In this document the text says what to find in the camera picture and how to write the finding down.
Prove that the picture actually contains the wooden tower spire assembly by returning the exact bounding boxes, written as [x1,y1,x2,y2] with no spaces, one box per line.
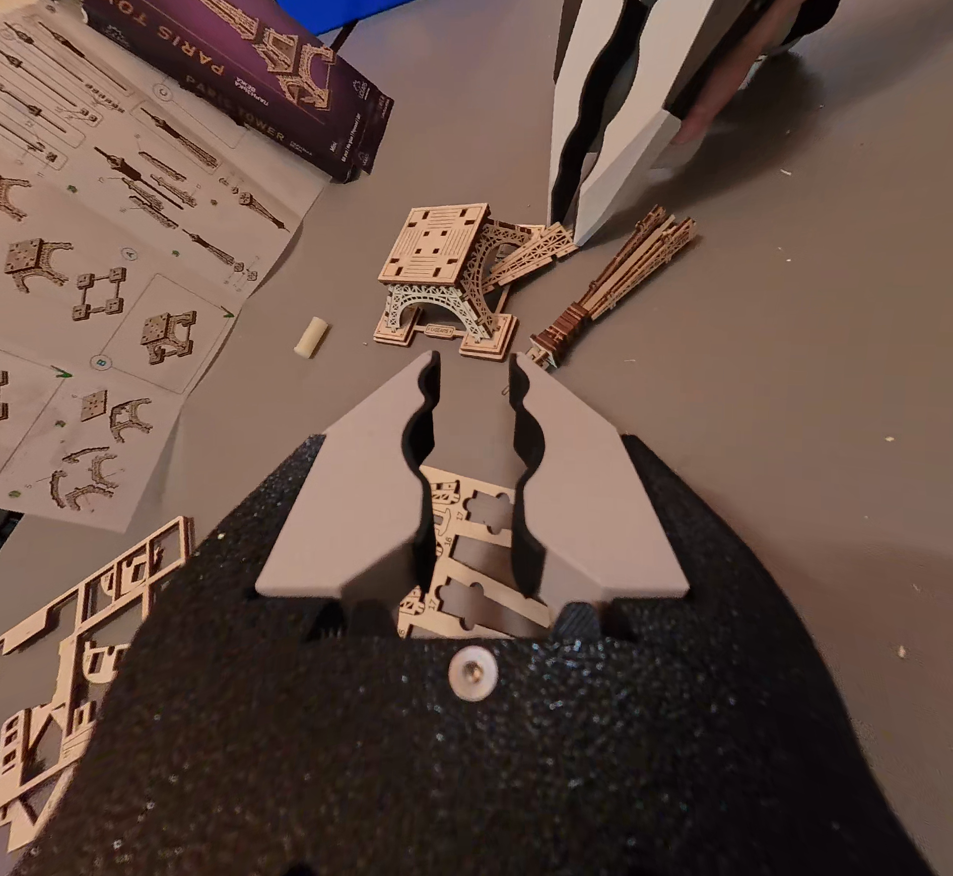
[526,206,699,370]

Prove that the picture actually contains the wooden lattice panel piece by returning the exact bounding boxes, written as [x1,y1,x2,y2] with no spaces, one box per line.
[482,222,579,290]

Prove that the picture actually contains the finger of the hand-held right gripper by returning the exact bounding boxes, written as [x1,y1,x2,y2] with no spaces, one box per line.
[573,0,732,249]
[547,0,650,225]

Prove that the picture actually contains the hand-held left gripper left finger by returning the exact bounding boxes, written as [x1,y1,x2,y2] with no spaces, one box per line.
[255,351,442,605]

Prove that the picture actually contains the small pale wax stick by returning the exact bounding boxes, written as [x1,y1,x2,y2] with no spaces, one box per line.
[293,315,331,360]

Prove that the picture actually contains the dark purple model kit box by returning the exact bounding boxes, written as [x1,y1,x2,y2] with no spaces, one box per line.
[0,0,396,186]

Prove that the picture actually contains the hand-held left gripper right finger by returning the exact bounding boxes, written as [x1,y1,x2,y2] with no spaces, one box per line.
[508,352,690,605]

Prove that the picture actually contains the wooden part sheet square frames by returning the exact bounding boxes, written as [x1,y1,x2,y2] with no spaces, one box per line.
[0,515,197,834]

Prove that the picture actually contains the assembly diagram instruction sheet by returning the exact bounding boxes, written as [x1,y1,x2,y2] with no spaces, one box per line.
[0,0,330,536]

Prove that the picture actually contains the grey desk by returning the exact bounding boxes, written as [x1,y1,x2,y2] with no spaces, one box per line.
[0,0,953,876]

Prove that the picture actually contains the wooden tower base model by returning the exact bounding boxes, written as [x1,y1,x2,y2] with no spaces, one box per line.
[372,202,549,363]

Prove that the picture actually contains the wooden part sheet long slots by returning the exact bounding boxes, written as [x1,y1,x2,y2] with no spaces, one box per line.
[397,464,553,641]

